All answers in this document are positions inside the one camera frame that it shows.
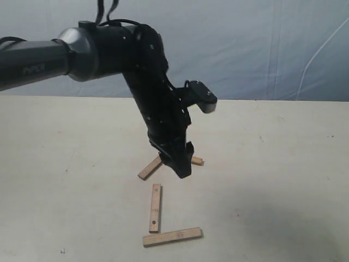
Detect black gripper first arm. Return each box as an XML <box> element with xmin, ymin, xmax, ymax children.
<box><xmin>123</xmin><ymin>65</ymin><xmax>194</xmax><ymax>178</ymax></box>

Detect horizontal wooden stick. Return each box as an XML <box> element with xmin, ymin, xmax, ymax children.
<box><xmin>142</xmin><ymin>227</ymin><xmax>203</xmax><ymax>248</ymax></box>
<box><xmin>191</xmin><ymin>157</ymin><xmax>204</xmax><ymax>166</ymax></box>

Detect diagonal thin wood strip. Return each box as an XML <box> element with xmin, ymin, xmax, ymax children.
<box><xmin>137</xmin><ymin>156</ymin><xmax>162</xmax><ymax>181</ymax></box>

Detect wood strip with two holes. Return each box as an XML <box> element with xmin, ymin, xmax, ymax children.
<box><xmin>148</xmin><ymin>184</ymin><xmax>162</xmax><ymax>234</ymax></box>

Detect blue-grey backdrop cloth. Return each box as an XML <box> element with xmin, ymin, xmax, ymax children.
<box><xmin>1</xmin><ymin>0</ymin><xmax>348</xmax><ymax>101</ymax></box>

